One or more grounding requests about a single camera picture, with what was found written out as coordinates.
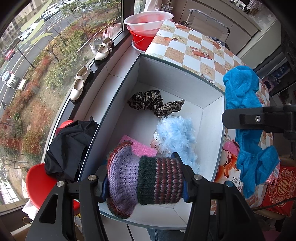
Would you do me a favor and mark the person's jeans leg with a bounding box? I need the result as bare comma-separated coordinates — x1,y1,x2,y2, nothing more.
146,228,188,241

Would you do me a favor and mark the red ornament gift bag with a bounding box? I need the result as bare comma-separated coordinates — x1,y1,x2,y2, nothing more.
261,166,296,217

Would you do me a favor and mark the leopard print bow scrunchie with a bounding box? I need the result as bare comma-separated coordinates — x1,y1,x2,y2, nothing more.
153,99,185,117

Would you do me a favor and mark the purple knitted hat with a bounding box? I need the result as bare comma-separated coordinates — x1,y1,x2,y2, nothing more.
106,140,185,219

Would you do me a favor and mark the pink plastic basin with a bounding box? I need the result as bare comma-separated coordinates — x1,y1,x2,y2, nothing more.
123,11,174,36

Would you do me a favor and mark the blue cloth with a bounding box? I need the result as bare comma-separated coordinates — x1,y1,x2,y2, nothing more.
222,65,281,199

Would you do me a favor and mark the light blue fluffy scrunchie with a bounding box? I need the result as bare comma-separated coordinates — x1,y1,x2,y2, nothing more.
156,115,200,173

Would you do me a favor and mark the floral tissue pack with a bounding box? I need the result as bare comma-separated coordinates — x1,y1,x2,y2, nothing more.
214,148,243,193

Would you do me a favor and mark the red plastic chair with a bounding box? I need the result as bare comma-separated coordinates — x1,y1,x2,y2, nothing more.
25,120,80,210

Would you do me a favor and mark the dark leopard print scrunchie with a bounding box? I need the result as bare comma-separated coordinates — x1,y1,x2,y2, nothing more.
127,90,164,110

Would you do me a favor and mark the plaid cloth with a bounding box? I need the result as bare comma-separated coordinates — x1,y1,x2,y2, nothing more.
208,36,229,48

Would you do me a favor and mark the white plastic basin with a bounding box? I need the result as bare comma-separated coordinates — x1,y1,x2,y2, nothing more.
131,40,147,53

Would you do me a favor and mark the pink sponge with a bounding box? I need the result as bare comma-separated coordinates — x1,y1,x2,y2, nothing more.
119,134,158,157
224,140,240,158

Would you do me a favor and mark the red plastic bucket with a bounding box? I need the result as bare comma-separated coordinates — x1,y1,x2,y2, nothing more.
128,30,159,51

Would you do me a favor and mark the beige strap shoe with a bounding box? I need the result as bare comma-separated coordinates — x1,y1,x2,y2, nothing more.
94,37,115,65
69,65,93,103

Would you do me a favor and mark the pink plastic stool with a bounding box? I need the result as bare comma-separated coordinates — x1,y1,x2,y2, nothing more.
261,77,275,93

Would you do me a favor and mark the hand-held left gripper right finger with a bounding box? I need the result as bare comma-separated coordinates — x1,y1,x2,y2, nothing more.
172,152,265,241

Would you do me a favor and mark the beige cabinet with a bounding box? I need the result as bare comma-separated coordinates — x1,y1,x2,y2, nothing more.
192,7,262,37

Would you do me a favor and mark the checkered printed tablecloth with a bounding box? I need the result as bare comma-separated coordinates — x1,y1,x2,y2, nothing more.
144,20,275,149

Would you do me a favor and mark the red patterned carton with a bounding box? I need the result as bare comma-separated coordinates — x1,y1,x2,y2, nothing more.
266,160,281,186

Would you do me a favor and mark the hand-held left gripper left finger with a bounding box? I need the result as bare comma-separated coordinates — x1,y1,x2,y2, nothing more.
25,162,110,241

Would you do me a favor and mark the white cardboard box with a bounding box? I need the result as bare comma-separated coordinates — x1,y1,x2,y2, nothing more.
77,53,228,231

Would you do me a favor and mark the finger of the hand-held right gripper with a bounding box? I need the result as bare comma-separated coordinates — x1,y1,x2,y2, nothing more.
221,105,296,139

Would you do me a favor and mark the white cloth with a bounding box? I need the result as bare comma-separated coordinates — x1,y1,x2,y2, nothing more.
22,199,38,219

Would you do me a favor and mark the black jacket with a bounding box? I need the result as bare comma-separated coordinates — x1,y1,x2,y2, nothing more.
44,117,99,183

